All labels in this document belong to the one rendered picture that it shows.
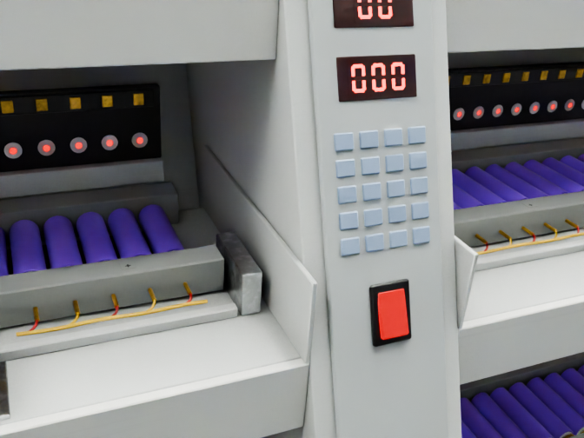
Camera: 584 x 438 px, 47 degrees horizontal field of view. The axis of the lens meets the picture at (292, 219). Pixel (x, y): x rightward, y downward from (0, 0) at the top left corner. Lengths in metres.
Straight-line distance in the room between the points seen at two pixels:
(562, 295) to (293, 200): 0.20
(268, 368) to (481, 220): 0.20
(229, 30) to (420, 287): 0.17
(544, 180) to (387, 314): 0.25
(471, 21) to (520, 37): 0.04
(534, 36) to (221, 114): 0.20
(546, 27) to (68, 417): 0.34
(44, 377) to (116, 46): 0.16
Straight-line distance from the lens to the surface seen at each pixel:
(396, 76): 0.36
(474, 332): 0.41
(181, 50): 0.33
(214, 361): 0.36
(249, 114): 0.39
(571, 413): 0.64
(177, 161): 0.52
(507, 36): 0.42
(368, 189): 0.35
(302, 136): 0.34
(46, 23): 0.32
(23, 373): 0.36
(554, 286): 0.47
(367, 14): 0.35
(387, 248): 0.36
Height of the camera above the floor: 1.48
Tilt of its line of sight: 9 degrees down
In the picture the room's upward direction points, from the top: 4 degrees counter-clockwise
